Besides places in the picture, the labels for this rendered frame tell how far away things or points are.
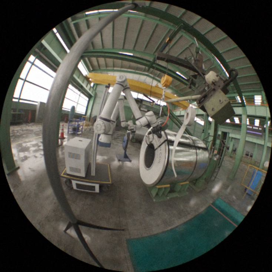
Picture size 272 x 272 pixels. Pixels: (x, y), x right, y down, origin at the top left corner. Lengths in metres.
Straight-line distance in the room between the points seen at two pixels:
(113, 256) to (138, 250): 0.29
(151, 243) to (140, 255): 0.23
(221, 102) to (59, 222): 1.92
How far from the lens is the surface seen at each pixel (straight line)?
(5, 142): 2.50
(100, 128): 0.93
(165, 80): 1.43
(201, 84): 0.88
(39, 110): 10.58
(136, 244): 1.32
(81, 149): 1.26
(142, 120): 0.88
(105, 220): 1.39
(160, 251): 1.39
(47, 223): 1.51
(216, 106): 0.62
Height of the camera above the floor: 1.27
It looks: 6 degrees down
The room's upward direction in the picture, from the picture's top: 13 degrees clockwise
